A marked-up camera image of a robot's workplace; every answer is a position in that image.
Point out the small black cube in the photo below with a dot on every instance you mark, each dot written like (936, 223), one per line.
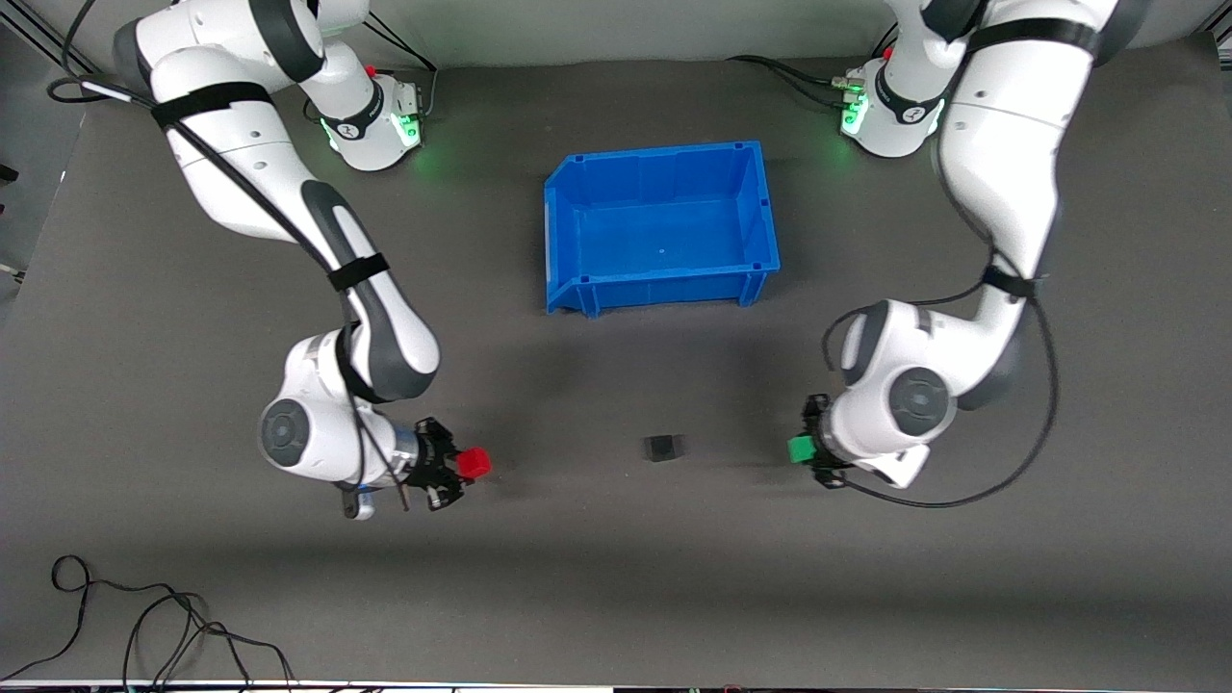
(660, 448)

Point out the small green cube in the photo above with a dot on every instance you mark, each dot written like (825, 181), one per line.
(801, 449)

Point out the blue plastic storage bin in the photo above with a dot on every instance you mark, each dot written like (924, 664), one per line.
(664, 241)

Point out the dark grey table mat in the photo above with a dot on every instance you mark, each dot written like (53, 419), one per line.
(616, 577)

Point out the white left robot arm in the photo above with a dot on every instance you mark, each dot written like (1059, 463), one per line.
(1001, 144)

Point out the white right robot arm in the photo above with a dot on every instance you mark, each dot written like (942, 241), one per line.
(241, 164)

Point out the small red cube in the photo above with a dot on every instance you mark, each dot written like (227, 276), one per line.
(473, 464)

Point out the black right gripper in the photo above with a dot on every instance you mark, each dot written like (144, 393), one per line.
(430, 461)

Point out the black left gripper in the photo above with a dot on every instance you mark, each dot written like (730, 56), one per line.
(819, 431)

